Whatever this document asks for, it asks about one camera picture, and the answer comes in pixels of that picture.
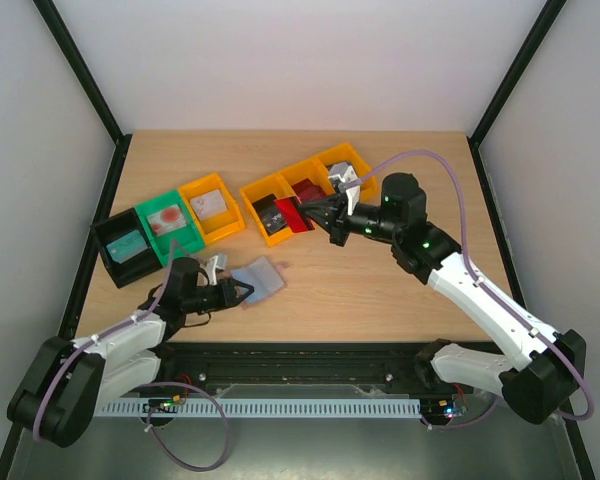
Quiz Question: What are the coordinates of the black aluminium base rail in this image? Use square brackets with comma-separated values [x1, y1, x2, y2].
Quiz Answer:
[153, 339, 455, 396]

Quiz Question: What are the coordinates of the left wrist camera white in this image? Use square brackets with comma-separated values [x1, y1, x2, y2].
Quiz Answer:
[203, 253, 228, 286]

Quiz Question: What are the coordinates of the yellow bin single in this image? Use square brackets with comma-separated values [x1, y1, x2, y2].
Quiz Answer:
[177, 173, 246, 245]

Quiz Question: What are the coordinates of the black bin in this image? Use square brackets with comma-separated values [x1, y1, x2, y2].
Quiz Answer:
[90, 208, 162, 289]

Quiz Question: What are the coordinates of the teal card stack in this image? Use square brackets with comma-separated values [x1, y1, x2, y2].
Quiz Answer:
[106, 230, 147, 264]

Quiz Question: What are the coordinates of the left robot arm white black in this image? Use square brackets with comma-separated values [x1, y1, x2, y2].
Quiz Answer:
[6, 257, 255, 447]

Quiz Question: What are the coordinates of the left black frame post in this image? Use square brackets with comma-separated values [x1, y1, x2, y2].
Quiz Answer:
[31, 0, 127, 146]

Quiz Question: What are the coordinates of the light blue cable duct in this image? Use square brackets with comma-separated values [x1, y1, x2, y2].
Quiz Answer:
[95, 398, 421, 419]

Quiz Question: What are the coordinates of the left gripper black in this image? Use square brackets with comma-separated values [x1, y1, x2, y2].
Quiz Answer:
[184, 278, 255, 314]

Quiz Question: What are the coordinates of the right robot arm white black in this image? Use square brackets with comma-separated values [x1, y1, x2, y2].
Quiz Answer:
[299, 173, 586, 424]

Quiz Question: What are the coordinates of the red white card stack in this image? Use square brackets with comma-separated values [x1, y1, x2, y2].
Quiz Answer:
[147, 204, 187, 237]

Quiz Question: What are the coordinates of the yellow triple bin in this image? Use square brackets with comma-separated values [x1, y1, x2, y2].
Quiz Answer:
[240, 143, 371, 247]

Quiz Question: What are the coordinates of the black card stack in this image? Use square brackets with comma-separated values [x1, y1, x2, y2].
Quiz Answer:
[253, 194, 287, 236]

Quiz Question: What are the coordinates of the black frame post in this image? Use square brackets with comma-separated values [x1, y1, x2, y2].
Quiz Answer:
[469, 0, 569, 146]
[31, 0, 127, 146]

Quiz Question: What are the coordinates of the right black frame post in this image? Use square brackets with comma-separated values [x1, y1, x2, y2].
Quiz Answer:
[469, 0, 569, 146]

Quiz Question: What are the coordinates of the green bin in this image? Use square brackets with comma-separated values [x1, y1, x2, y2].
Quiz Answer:
[134, 190, 205, 266]

